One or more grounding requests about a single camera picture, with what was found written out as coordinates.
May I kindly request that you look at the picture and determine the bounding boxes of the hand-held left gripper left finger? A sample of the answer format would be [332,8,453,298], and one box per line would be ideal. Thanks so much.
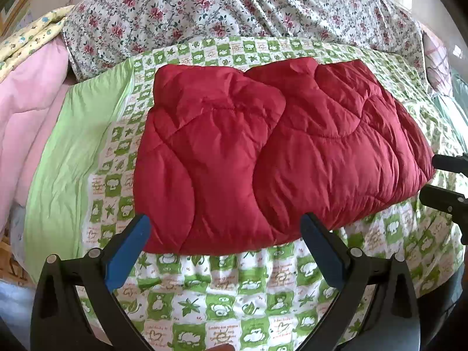
[31,214,155,351]

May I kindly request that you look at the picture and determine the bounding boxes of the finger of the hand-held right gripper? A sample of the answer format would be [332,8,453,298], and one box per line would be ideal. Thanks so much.
[419,185,468,245]
[431,153,468,172]

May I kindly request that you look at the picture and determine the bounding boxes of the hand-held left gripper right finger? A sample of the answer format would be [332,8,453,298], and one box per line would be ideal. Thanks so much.
[298,212,422,351]

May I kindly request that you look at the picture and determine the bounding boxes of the red quilted blanket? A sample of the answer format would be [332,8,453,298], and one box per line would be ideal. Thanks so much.
[133,58,436,256]

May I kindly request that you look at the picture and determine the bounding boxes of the teal cloth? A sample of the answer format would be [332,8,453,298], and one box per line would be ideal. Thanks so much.
[429,69,468,154]

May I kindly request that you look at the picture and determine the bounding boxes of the green checkered blanket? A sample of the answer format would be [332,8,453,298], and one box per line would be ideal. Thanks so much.
[24,37,468,351]

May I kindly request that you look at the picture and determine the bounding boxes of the pink plaid pillow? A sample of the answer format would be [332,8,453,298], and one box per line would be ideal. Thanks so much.
[420,25,455,96]

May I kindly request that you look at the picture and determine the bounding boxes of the light blue cloth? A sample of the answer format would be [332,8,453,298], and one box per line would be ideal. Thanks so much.
[0,278,37,348]

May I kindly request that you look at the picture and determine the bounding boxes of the pink blanket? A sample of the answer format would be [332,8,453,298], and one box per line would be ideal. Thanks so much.
[0,38,72,227]

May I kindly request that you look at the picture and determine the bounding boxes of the yellow patterned cloth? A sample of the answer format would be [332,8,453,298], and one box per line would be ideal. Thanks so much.
[0,5,75,81]

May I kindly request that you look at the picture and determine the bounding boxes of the floral quilt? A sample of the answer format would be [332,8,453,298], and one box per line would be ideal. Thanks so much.
[62,0,426,81]

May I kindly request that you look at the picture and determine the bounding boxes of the gold framed headboard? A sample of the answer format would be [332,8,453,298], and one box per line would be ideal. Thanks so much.
[0,0,59,41]

